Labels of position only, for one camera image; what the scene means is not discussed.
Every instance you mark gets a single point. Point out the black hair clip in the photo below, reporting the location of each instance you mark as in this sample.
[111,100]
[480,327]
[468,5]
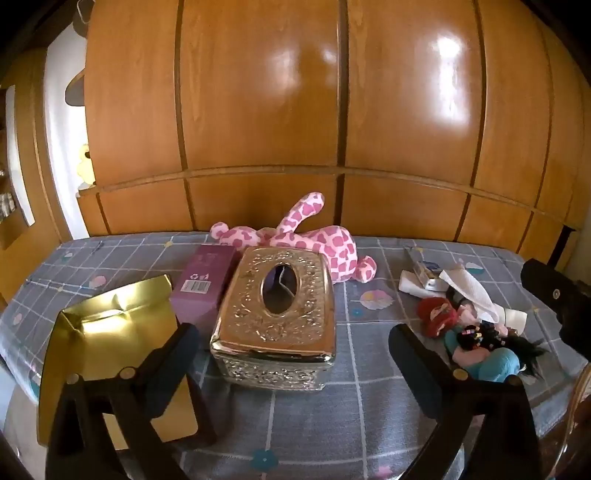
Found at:
[480,339]

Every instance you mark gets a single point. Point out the white paper towel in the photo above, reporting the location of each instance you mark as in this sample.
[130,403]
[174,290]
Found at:
[466,286]

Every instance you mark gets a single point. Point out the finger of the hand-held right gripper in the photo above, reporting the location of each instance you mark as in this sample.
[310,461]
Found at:
[554,300]

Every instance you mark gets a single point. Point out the ornate metal tissue box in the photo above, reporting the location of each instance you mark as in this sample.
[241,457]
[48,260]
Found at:
[277,341]

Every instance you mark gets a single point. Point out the wooden wardrobe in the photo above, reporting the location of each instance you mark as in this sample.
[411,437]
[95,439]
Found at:
[277,115]

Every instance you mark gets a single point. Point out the gold box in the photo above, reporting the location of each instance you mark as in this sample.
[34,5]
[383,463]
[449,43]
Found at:
[106,332]

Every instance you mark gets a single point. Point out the purple box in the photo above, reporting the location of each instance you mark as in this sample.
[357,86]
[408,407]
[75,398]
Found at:
[203,281]

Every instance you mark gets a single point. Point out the pink spotted plush toy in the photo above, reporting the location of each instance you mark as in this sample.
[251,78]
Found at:
[332,244]

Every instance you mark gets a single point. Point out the grey checked bedsheet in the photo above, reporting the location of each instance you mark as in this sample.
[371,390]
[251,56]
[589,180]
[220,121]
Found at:
[369,415]

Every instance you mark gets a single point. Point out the red haired doll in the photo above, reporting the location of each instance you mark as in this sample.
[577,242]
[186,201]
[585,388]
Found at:
[438,314]

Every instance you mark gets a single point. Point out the blue and white pack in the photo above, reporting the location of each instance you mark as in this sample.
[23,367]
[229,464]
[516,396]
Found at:
[427,272]

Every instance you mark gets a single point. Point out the yellow flower decoration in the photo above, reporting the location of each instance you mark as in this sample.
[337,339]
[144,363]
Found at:
[85,161]

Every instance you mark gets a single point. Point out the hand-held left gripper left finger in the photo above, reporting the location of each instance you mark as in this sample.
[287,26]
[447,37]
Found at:
[182,350]

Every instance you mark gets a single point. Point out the blue plush toy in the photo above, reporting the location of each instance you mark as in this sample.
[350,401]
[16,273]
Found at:
[498,364]

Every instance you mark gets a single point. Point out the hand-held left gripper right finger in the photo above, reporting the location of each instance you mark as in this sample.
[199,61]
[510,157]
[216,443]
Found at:
[411,364]

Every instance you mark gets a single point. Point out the black haired doll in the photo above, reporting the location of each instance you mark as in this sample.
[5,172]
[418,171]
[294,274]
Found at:
[531,353]

